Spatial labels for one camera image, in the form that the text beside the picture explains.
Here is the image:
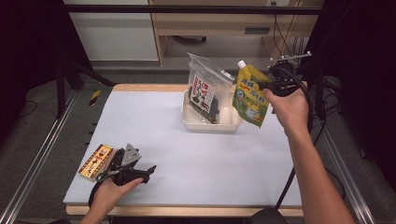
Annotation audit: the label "wooden table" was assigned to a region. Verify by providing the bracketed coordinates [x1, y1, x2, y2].
[64, 83, 304, 218]

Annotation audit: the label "thin black floor cable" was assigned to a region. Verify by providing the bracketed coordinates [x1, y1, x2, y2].
[18, 99, 39, 119]

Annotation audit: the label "small yellow red box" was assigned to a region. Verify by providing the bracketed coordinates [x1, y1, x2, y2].
[77, 143, 115, 182]

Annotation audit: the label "person's left hand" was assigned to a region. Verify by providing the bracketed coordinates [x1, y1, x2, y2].
[91, 176, 145, 217]

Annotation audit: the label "black chair seat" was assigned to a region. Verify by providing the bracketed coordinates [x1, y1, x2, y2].
[251, 207, 288, 224]

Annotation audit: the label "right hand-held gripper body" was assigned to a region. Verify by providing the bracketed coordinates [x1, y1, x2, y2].
[267, 50, 313, 97]

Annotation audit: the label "aluminium floor rail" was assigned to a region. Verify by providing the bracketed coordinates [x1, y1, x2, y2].
[306, 90, 377, 224]
[0, 89, 79, 224]

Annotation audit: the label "light grey table mat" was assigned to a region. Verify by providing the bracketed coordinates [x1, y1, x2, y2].
[63, 90, 304, 208]

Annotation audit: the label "black cables under desk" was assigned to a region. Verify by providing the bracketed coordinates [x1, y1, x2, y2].
[271, 2, 305, 67]

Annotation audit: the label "yellow spouted drink pouch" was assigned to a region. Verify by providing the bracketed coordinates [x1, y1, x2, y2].
[231, 59, 273, 130]

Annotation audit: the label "black curtain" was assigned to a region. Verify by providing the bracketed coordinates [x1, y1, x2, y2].
[306, 0, 396, 190]
[0, 0, 92, 147]

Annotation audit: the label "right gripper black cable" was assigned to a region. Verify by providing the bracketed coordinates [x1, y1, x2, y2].
[272, 64, 316, 210]

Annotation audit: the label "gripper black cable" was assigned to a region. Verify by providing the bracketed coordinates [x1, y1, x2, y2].
[88, 148, 125, 209]
[272, 64, 316, 210]

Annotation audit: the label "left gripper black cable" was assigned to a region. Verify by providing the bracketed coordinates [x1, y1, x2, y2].
[88, 148, 125, 209]

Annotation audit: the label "person's right hand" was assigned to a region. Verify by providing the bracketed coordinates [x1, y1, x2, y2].
[263, 80, 311, 139]

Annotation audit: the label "white cabinet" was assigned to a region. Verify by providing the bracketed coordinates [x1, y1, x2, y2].
[63, 0, 160, 63]

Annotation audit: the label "yellow black floor tape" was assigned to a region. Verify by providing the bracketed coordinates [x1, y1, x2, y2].
[88, 89, 103, 107]

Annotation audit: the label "black horizontal bar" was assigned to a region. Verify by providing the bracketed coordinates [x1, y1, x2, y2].
[62, 4, 323, 15]

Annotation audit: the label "white plastic container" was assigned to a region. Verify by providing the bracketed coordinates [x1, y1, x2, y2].
[180, 89, 244, 134]

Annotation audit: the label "clear bag of dried seaweed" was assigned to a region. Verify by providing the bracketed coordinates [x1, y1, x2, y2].
[186, 51, 236, 126]

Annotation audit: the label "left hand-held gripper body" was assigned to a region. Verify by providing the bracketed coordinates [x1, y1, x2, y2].
[104, 143, 144, 187]

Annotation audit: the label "wooden desk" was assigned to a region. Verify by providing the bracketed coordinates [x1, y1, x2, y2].
[148, 0, 325, 67]

